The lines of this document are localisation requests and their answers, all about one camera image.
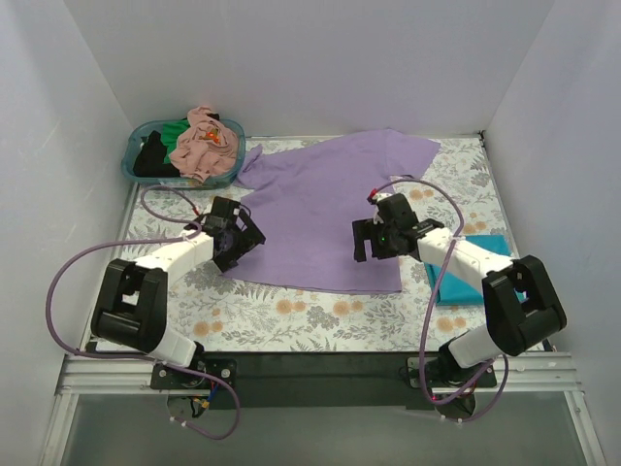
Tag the pink crumpled shirt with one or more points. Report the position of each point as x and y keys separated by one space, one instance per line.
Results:
x=207 y=148

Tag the aluminium frame rail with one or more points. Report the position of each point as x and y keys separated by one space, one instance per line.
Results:
x=320 y=409

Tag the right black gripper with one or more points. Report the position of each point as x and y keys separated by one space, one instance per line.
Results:
x=367 y=238

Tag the folded teal t shirt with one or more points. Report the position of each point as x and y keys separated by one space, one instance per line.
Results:
x=461 y=286

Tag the teal plastic laundry basket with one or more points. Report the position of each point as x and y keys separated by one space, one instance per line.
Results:
x=139 y=137

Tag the green shirt in basket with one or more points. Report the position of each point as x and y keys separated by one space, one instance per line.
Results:
x=169 y=136

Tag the black shirt in basket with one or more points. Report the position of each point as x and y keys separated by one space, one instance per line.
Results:
x=149 y=162

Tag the floral patterned table mat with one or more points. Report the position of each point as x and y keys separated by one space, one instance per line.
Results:
x=222 y=314

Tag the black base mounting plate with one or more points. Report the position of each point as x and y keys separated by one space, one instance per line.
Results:
x=319 y=379

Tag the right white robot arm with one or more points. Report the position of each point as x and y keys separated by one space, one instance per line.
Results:
x=521 y=305

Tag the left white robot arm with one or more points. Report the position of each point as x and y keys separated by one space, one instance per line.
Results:
x=131 y=308

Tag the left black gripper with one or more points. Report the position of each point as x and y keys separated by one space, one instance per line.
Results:
x=243 y=240

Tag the purple t shirt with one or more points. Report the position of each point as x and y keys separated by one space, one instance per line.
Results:
x=304 y=202

